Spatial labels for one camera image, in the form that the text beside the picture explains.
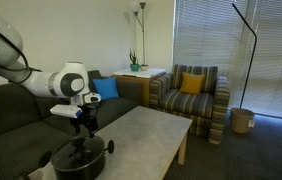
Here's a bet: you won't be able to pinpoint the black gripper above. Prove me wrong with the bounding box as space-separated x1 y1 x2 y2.
70 106 98 138

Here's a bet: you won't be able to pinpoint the glass pot lid black knob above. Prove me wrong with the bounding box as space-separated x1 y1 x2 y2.
52 134 106 166

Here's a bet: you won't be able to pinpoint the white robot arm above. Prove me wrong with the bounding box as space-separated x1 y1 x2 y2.
0 17 101 138

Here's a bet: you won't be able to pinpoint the black cooking pot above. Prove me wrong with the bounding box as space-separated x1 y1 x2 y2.
51 136 114 180

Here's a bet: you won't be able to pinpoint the blue cushion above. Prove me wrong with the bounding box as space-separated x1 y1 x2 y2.
93 77 119 100

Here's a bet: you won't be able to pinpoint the dark grey sofa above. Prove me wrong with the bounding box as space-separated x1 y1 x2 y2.
0 69 146 180

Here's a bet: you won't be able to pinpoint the wooden side table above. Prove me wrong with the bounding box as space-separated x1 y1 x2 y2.
113 68 166 107

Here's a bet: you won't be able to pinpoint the teal plant pot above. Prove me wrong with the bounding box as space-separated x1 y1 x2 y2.
129 51 140 72

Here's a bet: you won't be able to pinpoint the small white plant pot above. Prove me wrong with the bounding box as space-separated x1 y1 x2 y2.
140 65 149 71

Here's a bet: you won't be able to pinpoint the yellow cushion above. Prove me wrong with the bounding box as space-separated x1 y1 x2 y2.
180 72 205 94

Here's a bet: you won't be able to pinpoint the striped armchair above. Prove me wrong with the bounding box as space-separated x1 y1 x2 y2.
149 64 230 144

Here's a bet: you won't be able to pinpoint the tall floor lamp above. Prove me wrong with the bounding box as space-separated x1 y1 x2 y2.
130 0 148 67

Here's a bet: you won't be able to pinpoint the window blinds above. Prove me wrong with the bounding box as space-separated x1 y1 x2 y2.
173 0 282 118

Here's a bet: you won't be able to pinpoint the wicker waste basket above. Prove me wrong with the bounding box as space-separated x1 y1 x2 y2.
231 108 254 133

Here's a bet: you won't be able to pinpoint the black thin floor lamp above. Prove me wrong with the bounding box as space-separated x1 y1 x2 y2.
232 3 258 108

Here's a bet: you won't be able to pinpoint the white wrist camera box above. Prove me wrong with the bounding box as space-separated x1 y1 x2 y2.
50 104 82 118

